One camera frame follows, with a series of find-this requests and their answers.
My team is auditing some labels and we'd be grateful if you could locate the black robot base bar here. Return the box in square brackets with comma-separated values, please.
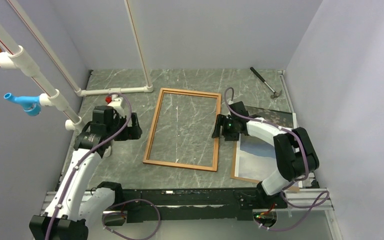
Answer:
[104, 184, 286, 223]

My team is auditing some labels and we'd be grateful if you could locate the landscape photo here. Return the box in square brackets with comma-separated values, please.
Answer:
[230, 105, 298, 184]

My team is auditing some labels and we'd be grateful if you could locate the wooden picture frame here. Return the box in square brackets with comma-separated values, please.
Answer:
[142, 87, 222, 172]

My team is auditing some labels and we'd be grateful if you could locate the black handled hammer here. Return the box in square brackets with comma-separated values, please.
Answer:
[249, 67, 282, 99]

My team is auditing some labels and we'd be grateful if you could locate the white pvc pipe stand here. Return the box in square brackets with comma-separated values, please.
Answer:
[0, 0, 154, 131]

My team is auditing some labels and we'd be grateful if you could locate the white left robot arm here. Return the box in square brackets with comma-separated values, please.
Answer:
[29, 105, 143, 240]

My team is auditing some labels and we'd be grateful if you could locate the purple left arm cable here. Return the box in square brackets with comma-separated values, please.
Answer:
[44, 93, 161, 240]

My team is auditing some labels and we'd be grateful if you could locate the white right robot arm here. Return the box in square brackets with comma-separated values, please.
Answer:
[211, 101, 320, 208]

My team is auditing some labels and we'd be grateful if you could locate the blue faucet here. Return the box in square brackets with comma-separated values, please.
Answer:
[3, 92, 42, 117]

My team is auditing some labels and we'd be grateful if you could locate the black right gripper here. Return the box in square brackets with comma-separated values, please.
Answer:
[211, 114, 239, 142]

